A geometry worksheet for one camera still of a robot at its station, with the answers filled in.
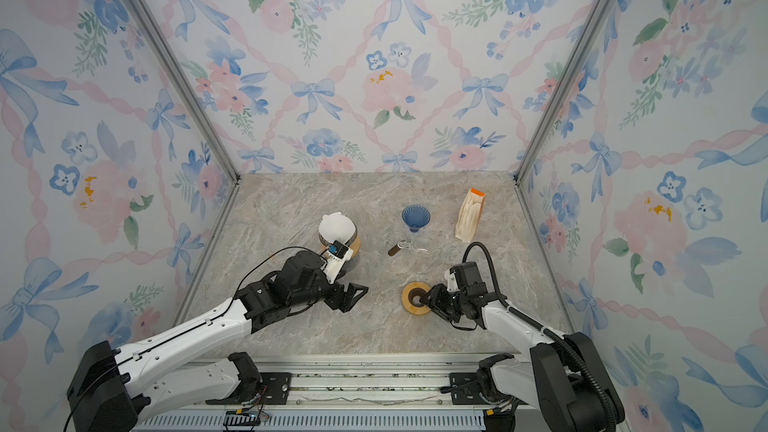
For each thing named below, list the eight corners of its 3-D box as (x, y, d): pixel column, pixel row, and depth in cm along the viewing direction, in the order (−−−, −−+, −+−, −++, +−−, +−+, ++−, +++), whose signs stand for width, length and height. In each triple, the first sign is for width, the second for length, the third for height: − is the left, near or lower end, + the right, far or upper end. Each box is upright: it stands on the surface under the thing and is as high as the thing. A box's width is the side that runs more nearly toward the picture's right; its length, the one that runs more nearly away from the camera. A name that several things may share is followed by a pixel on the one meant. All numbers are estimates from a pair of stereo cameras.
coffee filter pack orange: (452, 237, 105) (458, 217, 96) (461, 207, 113) (468, 186, 104) (470, 243, 103) (478, 223, 94) (479, 213, 112) (487, 192, 103)
